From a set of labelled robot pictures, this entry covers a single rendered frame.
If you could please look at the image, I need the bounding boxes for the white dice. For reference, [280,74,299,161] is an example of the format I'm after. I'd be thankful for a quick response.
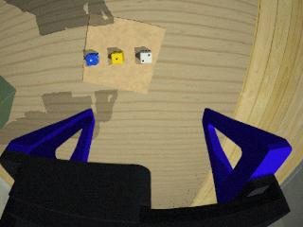
[140,50,152,63]

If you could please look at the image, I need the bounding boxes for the yellow die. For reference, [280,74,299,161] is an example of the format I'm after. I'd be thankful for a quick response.
[111,51,124,64]

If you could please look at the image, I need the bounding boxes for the tan mat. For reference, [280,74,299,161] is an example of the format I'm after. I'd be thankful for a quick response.
[82,14,166,95]

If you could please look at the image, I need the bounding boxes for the blue die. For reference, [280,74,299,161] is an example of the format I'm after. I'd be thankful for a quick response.
[85,53,99,65]

